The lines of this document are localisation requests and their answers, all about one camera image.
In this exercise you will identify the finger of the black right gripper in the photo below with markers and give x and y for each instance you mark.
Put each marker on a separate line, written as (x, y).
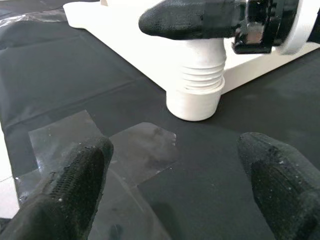
(180, 20)

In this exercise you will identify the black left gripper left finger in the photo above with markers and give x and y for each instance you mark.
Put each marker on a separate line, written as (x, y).
(62, 200)

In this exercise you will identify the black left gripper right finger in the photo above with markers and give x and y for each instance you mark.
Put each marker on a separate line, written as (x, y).
(287, 195)

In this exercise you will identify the white plastic table leg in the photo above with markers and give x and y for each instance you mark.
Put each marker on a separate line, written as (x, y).
(202, 57)

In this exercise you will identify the clear tape patch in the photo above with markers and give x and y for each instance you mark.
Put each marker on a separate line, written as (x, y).
(125, 212)
(145, 150)
(57, 130)

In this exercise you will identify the white plastic table top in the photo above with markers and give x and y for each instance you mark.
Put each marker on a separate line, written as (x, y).
(112, 30)

